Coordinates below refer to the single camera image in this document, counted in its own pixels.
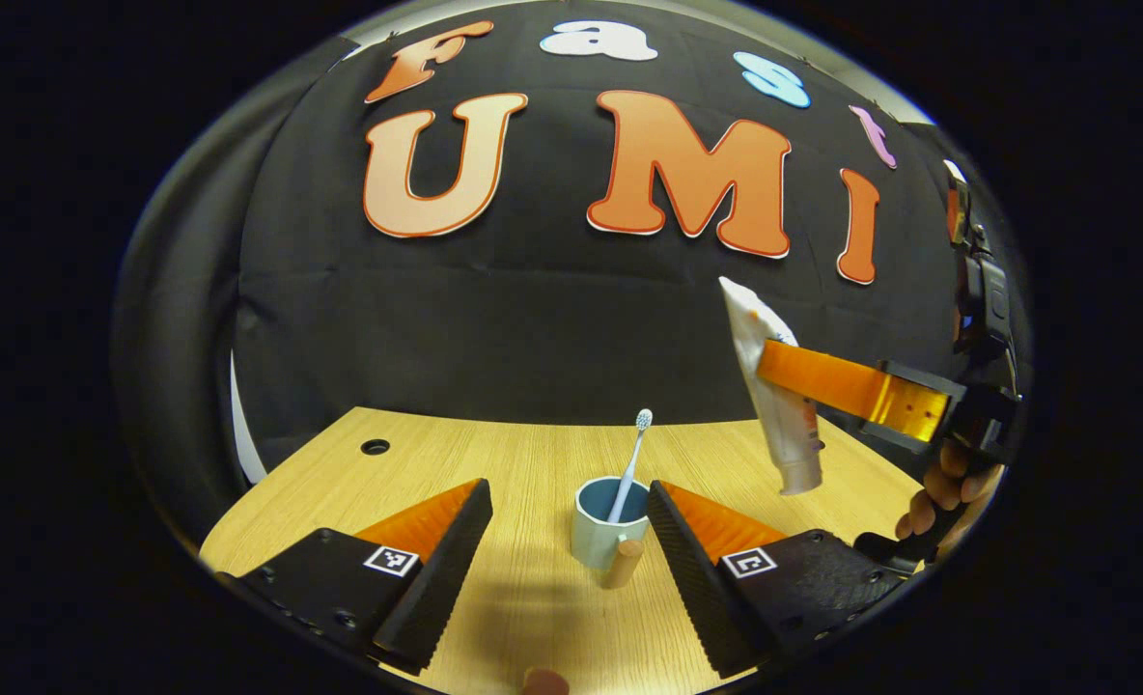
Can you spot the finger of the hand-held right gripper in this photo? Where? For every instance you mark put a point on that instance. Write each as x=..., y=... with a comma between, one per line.
x=822, y=376

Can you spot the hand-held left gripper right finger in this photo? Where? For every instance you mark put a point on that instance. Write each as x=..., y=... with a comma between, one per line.
x=702, y=589

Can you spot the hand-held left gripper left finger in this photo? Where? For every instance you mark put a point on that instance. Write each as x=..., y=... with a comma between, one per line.
x=446, y=579

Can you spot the white toothpaste tube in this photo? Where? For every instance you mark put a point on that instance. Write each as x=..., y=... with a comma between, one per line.
x=792, y=434

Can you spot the white toothbrush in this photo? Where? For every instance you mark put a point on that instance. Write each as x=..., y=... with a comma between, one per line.
x=632, y=458

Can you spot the wooden desktop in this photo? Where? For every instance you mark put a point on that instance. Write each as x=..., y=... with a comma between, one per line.
x=523, y=454

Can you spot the white board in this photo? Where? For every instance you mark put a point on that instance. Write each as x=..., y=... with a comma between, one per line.
x=246, y=425

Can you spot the black backdrop cloth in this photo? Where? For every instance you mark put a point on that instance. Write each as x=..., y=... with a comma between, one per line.
x=533, y=319

